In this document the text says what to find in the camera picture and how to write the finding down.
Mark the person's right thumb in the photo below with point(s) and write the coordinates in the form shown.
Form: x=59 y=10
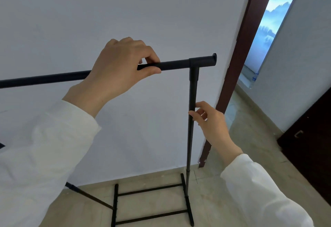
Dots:
x=195 y=117

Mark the blue mountain wall mural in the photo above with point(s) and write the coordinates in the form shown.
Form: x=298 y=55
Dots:
x=274 y=20

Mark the person's left forearm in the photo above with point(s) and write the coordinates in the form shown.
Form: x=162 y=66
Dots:
x=44 y=152

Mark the brown wooden door frame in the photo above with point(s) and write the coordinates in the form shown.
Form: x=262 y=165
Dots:
x=245 y=40

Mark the person's right forearm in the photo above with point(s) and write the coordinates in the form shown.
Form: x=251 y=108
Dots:
x=258 y=195

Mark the dark wooden door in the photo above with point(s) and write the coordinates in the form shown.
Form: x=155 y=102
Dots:
x=310 y=144

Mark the person's right hand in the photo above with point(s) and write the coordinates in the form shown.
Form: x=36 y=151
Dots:
x=216 y=128

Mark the person's right middle finger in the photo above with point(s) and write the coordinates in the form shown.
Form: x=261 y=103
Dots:
x=203 y=115

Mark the person's left thumb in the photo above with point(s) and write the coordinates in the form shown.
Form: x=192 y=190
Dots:
x=150 y=72

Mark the black metal clothes rack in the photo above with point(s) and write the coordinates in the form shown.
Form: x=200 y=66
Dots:
x=175 y=64

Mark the person's left hand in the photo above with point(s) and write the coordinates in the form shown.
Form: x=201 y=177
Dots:
x=116 y=66

